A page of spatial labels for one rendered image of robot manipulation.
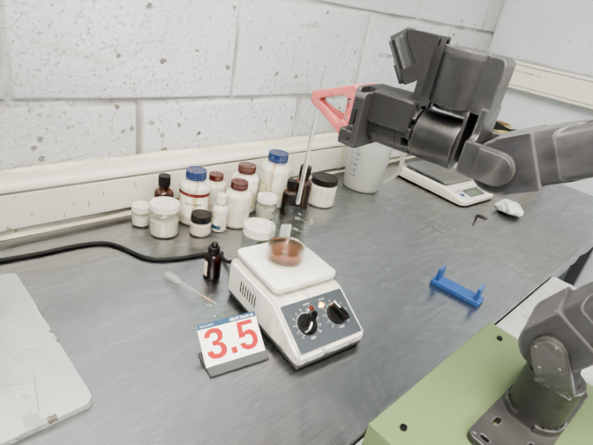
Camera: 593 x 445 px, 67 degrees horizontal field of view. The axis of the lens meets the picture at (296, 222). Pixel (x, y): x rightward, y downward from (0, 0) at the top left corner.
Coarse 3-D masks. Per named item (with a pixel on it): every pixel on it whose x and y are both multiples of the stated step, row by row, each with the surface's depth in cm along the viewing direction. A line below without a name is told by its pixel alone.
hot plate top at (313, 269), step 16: (240, 256) 71; (256, 256) 71; (304, 256) 74; (256, 272) 68; (272, 272) 68; (288, 272) 69; (304, 272) 70; (320, 272) 70; (272, 288) 65; (288, 288) 65
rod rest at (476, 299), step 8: (440, 272) 88; (432, 280) 89; (440, 280) 90; (448, 280) 90; (440, 288) 89; (448, 288) 88; (456, 288) 88; (464, 288) 89; (480, 288) 86; (456, 296) 87; (464, 296) 86; (472, 296) 86; (480, 296) 86; (472, 304) 85; (480, 304) 86
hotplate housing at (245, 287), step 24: (240, 264) 72; (240, 288) 71; (264, 288) 67; (312, 288) 69; (336, 288) 71; (264, 312) 67; (288, 336) 63; (360, 336) 69; (288, 360) 64; (312, 360) 64
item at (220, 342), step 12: (228, 324) 64; (240, 324) 65; (252, 324) 66; (204, 336) 62; (216, 336) 62; (228, 336) 63; (240, 336) 64; (252, 336) 65; (204, 348) 61; (216, 348) 62; (228, 348) 63; (240, 348) 63; (252, 348) 64
